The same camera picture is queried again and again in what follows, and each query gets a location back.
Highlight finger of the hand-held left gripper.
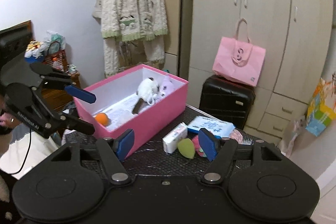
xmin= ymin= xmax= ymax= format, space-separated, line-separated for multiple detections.
xmin=39 ymin=73 xmax=96 ymax=104
xmin=59 ymin=115 xmax=95 ymax=135

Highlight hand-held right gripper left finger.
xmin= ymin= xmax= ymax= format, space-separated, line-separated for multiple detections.
xmin=50 ymin=129 xmax=135 ymax=185

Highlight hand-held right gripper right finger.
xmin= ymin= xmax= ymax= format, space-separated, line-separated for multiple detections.
xmin=198 ymin=128 xmax=285 ymax=185

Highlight blue white wipes pack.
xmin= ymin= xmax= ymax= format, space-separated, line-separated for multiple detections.
xmin=188 ymin=116 xmax=236 ymax=139

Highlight green teardrop makeup sponge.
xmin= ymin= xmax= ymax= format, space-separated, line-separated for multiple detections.
xmin=177 ymin=138 xmax=197 ymax=160

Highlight orange ball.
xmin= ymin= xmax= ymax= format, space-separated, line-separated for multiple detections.
xmin=95 ymin=113 xmax=109 ymax=125

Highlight white tissue pack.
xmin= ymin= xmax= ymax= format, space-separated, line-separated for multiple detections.
xmin=162 ymin=123 xmax=188 ymax=153

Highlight pink floral scrunchie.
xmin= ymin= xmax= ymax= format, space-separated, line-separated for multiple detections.
xmin=229 ymin=130 xmax=253 ymax=146

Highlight pink cardboard box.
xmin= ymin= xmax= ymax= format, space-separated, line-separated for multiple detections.
xmin=73 ymin=64 xmax=189 ymax=159

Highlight white brown plush toy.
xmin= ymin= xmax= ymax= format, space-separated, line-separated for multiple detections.
xmin=131 ymin=77 xmax=160 ymax=115

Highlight purple plush toy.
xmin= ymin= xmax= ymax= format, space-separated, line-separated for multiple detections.
xmin=157 ymin=74 xmax=175 ymax=99

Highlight person's left hand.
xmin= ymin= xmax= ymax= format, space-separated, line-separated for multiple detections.
xmin=0 ymin=106 xmax=16 ymax=133

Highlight brown wooden nightstand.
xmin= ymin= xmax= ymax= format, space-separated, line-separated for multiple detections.
xmin=41 ymin=64 xmax=81 ymax=111

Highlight white printed paper sheet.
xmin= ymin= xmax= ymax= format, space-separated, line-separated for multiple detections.
xmin=102 ymin=98 xmax=148 ymax=131

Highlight red woven basket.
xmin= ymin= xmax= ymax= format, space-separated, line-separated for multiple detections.
xmin=43 ymin=42 xmax=67 ymax=70

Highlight black honeycomb mat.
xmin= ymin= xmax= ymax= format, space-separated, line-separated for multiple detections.
xmin=62 ymin=105 xmax=277 ymax=178

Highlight black suitcase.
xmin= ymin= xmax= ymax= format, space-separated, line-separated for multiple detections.
xmin=199 ymin=75 xmax=256 ymax=130

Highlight blue bowl of snacks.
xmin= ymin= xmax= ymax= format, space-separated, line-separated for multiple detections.
xmin=24 ymin=40 xmax=45 ymax=65

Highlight person's grey white clothing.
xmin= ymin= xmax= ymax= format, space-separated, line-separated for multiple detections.
xmin=0 ymin=123 xmax=61 ymax=181

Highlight crumpled clear plastic bag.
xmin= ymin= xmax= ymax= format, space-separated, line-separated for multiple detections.
xmin=45 ymin=30 xmax=67 ymax=51

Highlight dark framed board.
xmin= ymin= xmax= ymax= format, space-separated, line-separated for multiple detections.
xmin=0 ymin=20 xmax=35 ymax=75

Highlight cream fleece pajama pants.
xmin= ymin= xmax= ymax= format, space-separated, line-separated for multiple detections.
xmin=103 ymin=35 xmax=166 ymax=78

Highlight white plastic bag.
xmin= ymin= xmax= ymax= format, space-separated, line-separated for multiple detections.
xmin=278 ymin=115 xmax=308 ymax=159

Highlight beige canvas tote bag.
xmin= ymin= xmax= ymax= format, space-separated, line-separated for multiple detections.
xmin=92 ymin=0 xmax=104 ymax=20

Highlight pink tote bag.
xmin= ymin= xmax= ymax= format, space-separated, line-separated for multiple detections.
xmin=212 ymin=18 xmax=266 ymax=87

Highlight cream fleece pajama jacket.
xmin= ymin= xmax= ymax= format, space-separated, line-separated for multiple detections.
xmin=100 ymin=0 xmax=168 ymax=42

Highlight colourful paper gift bag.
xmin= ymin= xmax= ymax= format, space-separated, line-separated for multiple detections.
xmin=305 ymin=77 xmax=336 ymax=137

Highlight light wooden panel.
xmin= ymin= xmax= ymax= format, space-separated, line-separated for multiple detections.
xmin=136 ymin=0 xmax=194 ymax=75

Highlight black clothes rack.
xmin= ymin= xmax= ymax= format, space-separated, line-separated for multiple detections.
xmin=100 ymin=0 xmax=190 ymax=81

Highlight beige wooden wardrobe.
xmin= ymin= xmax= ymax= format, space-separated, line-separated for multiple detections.
xmin=188 ymin=0 xmax=334 ymax=141

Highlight black cable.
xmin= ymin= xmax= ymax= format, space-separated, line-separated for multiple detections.
xmin=13 ymin=130 xmax=32 ymax=175

